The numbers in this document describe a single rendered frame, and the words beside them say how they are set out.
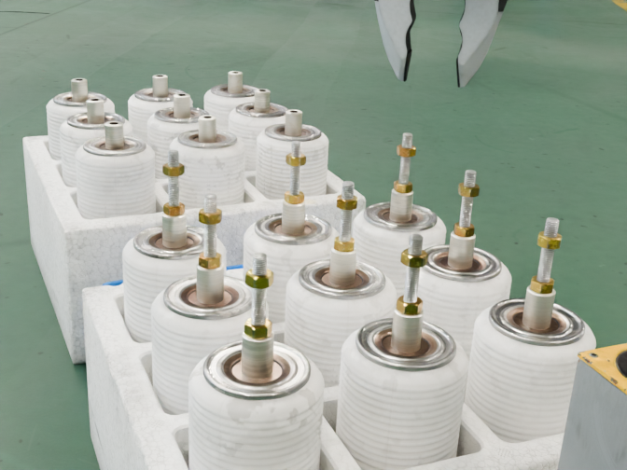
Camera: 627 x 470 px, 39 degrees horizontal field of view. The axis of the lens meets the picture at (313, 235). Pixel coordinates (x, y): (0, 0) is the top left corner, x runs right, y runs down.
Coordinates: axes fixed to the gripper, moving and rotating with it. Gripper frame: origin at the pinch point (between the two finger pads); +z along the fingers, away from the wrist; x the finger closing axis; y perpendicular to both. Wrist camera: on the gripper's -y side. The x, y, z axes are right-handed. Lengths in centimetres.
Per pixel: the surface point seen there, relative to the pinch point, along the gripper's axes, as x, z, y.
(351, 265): 6.3, 19.4, 9.4
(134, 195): 38, 26, 34
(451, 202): 6, 46, 102
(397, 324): 0.7, 19.2, -0.2
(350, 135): 34, 46, 139
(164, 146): 41, 24, 49
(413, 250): 0.0, 13.3, 0.2
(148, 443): 17.2, 28.4, -7.8
